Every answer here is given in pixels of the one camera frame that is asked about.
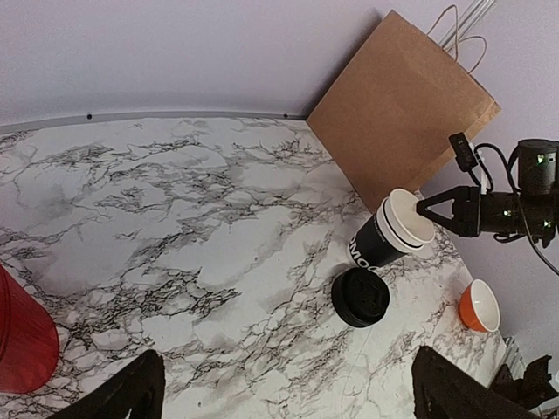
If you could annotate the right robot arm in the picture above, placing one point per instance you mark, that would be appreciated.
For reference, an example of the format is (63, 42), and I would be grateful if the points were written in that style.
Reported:
(529, 210)

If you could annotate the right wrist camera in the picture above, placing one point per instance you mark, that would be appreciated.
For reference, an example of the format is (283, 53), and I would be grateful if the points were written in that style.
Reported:
(464, 155)

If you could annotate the orange white bowl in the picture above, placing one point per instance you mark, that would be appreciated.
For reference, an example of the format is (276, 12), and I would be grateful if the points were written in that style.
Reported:
(478, 308)

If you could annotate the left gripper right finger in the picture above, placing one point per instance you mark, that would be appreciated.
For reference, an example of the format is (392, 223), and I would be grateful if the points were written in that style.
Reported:
(443, 390)

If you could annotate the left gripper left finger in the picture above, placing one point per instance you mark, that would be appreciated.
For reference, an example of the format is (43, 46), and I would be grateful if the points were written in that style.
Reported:
(136, 391)

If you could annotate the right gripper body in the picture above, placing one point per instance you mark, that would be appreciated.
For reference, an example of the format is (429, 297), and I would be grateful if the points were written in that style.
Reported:
(493, 212)

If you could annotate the brown paper bag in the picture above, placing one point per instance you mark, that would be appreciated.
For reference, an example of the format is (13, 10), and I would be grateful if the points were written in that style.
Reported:
(387, 118)

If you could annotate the right aluminium frame post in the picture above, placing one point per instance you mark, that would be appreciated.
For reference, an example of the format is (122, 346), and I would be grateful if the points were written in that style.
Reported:
(467, 20)

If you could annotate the black paper coffee cup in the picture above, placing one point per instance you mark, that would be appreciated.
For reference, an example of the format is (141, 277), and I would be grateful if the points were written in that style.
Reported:
(399, 211)

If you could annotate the black plastic cup lid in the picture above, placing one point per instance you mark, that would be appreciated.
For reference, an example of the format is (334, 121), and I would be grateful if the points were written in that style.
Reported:
(360, 297)

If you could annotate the red cylindrical holder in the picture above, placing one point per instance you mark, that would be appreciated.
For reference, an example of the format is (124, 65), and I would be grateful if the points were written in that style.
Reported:
(29, 340)

